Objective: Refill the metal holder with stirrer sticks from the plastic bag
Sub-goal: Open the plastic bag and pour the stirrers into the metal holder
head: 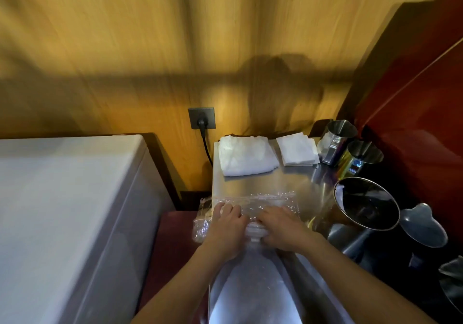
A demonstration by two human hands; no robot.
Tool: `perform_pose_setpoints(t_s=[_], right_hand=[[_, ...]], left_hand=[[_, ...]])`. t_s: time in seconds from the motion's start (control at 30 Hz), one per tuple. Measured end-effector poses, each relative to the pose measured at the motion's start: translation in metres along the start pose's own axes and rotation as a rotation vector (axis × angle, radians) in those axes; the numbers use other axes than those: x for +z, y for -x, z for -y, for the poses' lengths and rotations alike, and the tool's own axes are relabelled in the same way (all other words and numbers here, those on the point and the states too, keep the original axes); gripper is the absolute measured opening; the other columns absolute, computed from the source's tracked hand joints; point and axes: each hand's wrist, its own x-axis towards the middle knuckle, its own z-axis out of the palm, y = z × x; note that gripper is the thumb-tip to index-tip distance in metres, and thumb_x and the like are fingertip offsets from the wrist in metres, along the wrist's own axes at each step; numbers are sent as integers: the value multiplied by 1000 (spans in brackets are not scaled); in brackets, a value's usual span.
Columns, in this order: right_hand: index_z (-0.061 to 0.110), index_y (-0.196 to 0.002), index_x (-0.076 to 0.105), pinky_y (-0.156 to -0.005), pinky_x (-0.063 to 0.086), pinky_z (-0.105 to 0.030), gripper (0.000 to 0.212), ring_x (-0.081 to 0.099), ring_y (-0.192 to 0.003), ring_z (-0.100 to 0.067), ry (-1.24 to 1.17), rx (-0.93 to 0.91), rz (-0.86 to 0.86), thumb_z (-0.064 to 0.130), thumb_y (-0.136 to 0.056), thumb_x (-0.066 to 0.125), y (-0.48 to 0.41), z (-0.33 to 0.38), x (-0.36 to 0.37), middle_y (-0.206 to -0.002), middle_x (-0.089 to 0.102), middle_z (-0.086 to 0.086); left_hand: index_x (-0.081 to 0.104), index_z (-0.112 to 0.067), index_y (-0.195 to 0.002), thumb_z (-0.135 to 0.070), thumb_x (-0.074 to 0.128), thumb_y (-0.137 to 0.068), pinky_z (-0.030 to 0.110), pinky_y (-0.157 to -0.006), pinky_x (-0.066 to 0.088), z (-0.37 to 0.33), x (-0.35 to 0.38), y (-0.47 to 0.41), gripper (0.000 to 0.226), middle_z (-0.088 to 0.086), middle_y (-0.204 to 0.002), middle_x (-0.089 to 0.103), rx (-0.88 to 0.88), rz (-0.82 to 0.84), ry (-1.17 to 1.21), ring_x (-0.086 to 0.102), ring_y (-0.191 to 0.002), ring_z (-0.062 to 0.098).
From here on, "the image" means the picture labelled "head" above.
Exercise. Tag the person's left hand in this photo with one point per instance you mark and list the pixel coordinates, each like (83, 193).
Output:
(226, 228)

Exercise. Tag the person's right hand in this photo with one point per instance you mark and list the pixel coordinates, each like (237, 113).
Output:
(284, 228)

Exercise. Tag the person's left fingers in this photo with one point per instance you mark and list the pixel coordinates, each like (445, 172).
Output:
(228, 211)

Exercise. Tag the person's right fingers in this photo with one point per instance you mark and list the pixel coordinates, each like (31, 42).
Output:
(269, 220)

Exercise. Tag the clear plastic zip bag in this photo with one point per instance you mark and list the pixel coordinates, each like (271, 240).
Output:
(249, 211)

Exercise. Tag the person's right forearm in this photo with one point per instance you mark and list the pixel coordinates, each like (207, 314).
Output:
(358, 284)

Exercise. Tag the person's left forearm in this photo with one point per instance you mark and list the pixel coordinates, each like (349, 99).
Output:
(181, 287)

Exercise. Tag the stainless steel ice bin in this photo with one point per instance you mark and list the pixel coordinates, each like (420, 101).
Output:
(275, 262)

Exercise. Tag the white folded towel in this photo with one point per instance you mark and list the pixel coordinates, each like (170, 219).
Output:
(246, 155)

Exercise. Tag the white folded paper napkin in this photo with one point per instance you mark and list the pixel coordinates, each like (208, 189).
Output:
(297, 149)

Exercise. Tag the large steel mixing bowl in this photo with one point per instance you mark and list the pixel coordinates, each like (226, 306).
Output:
(365, 202)

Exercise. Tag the small steel milk pitcher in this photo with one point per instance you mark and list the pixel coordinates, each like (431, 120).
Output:
(336, 140)

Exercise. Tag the iridescent steel milk pitcher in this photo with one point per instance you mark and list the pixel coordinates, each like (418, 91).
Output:
(358, 159)

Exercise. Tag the large steel pitcher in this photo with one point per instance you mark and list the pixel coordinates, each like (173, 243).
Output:
(423, 226)

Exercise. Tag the white chest freezer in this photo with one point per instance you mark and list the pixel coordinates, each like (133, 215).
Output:
(68, 226)

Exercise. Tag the dark red cabinet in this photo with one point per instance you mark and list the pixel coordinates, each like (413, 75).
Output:
(416, 110)

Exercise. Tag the steel vessel rim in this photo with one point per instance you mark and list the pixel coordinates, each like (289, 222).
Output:
(452, 280)

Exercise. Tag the grey wall socket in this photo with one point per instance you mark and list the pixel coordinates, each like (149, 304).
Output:
(201, 118)

